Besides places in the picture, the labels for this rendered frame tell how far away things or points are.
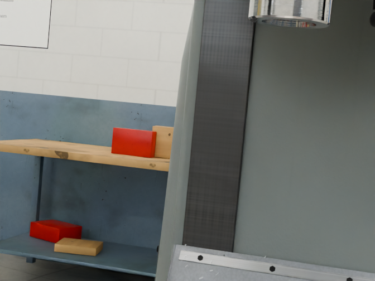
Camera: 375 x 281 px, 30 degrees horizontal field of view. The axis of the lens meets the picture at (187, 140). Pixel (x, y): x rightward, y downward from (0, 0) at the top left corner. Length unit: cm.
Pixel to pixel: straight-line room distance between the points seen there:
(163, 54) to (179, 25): 23
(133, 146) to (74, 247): 74
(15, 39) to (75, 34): 48
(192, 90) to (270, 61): 10
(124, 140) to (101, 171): 73
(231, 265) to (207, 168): 11
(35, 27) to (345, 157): 457
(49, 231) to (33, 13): 159
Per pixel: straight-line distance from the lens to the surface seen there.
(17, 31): 532
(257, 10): 40
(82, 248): 445
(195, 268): 81
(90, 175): 503
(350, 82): 78
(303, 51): 79
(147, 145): 425
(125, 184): 493
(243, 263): 80
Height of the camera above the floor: 123
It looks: 3 degrees down
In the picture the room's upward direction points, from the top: 5 degrees clockwise
